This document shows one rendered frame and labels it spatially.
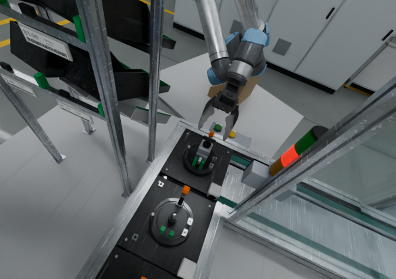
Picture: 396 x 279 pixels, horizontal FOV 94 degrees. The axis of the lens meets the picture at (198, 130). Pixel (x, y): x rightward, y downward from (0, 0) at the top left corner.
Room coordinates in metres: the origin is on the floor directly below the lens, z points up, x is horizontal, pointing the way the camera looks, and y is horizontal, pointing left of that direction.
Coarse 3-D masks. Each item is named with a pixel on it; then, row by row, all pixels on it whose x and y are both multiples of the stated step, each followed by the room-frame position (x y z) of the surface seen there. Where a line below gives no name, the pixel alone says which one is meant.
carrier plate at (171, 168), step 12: (192, 132) 0.54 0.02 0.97; (180, 144) 0.45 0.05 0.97; (192, 144) 0.47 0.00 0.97; (216, 144) 0.52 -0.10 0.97; (180, 156) 0.40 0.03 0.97; (216, 156) 0.46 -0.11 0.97; (228, 156) 0.48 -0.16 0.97; (168, 168) 0.33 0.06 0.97; (180, 168) 0.35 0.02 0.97; (216, 168) 0.40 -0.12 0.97; (180, 180) 0.30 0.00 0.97; (192, 180) 0.31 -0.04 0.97; (204, 180) 0.33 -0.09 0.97; (216, 180) 0.35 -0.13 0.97; (204, 192) 0.28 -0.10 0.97
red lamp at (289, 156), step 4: (292, 148) 0.27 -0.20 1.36; (288, 152) 0.27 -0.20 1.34; (292, 152) 0.26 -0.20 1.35; (284, 156) 0.27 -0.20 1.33; (288, 156) 0.26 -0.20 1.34; (292, 156) 0.26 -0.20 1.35; (296, 156) 0.25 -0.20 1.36; (284, 160) 0.26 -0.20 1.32; (288, 160) 0.26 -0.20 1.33; (292, 160) 0.25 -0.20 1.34; (284, 164) 0.26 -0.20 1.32
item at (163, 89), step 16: (80, 48) 0.35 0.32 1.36; (80, 64) 0.30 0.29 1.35; (112, 64) 0.43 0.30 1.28; (80, 80) 0.29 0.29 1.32; (128, 80) 0.33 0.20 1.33; (144, 80) 0.38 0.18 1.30; (160, 80) 0.52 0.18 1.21; (96, 96) 0.27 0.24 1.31; (128, 96) 0.33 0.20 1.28; (144, 96) 0.38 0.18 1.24
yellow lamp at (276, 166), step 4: (276, 160) 0.28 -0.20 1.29; (280, 160) 0.27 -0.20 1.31; (272, 164) 0.28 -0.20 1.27; (276, 164) 0.27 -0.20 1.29; (280, 164) 0.26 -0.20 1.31; (272, 168) 0.27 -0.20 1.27; (276, 168) 0.26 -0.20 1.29; (280, 168) 0.25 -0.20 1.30; (272, 172) 0.26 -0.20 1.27; (276, 172) 0.25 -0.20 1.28; (272, 176) 0.25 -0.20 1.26
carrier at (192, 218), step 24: (168, 192) 0.24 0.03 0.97; (192, 192) 0.27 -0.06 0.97; (144, 216) 0.14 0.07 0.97; (168, 216) 0.16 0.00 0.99; (192, 216) 0.19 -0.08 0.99; (120, 240) 0.06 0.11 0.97; (144, 240) 0.08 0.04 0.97; (168, 240) 0.10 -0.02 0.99; (192, 240) 0.12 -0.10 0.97; (168, 264) 0.05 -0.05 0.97; (192, 264) 0.06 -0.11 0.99
